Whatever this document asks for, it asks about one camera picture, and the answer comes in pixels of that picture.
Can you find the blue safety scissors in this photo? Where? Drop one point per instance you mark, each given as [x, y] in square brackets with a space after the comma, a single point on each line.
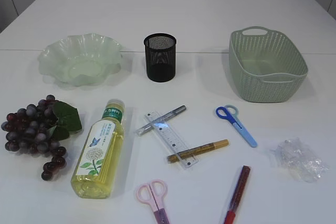
[230, 113]

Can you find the yellow tea bottle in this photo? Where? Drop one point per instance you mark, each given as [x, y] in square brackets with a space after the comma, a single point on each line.
[96, 167]

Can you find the dark purple grape bunch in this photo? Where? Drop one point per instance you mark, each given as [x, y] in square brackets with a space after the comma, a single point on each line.
[39, 129]

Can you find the clear plastic sheet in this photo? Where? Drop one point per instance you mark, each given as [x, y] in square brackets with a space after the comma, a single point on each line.
[299, 160]

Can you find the silver glitter marker pen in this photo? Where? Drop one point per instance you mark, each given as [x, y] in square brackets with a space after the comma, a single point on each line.
[148, 127]

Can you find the black mesh pen holder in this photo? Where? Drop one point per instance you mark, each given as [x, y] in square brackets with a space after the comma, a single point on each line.
[160, 57]

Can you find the gold glitter marker pen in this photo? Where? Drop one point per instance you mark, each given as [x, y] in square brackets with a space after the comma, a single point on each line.
[203, 149]

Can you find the clear plastic ruler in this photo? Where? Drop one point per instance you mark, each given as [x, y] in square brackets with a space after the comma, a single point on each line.
[170, 138]

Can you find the green wavy glass plate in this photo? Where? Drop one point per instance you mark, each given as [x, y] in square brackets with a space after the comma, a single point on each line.
[81, 60]

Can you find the green plastic woven basket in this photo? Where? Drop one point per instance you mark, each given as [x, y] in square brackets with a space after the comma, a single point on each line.
[265, 68]

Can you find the red glitter marker pen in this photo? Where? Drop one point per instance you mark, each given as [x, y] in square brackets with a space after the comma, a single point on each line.
[237, 195]

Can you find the pink safety scissors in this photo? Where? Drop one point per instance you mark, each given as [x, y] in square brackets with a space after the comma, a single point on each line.
[152, 194]

